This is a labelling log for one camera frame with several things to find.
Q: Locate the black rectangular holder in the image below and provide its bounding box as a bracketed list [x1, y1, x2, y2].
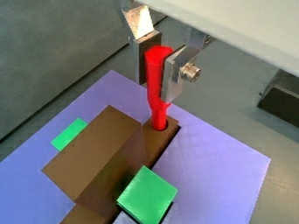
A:
[256, 70, 299, 128]

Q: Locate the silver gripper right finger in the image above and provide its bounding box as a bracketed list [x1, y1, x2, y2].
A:
[161, 28, 207, 103]

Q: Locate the left green block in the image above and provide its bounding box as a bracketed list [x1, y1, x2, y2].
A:
[51, 118, 88, 151]

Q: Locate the green block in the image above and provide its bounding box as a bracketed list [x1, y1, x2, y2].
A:
[51, 118, 88, 151]
[116, 166, 177, 224]

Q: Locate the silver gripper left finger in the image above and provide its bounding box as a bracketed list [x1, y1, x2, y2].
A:
[116, 0, 161, 85]

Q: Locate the right green block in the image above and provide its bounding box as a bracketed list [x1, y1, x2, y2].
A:
[116, 166, 177, 224]

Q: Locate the purple base board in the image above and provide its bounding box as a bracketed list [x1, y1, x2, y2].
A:
[0, 71, 269, 224]

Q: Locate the red cylindrical peg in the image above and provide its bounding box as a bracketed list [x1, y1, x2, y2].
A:
[144, 45, 173, 131]

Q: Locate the brown T-shaped block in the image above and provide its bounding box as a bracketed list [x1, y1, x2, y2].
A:
[43, 106, 179, 224]

